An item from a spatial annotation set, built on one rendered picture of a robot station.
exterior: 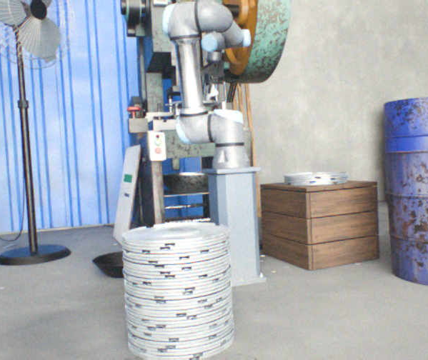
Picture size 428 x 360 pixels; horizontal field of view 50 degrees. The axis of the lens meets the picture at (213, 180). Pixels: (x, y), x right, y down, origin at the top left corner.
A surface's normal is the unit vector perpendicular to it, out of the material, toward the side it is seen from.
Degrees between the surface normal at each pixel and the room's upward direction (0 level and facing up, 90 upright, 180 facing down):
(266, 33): 122
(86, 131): 90
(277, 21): 115
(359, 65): 90
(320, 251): 90
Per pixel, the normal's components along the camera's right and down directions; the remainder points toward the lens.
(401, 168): -0.90, 0.11
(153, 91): 0.29, 0.04
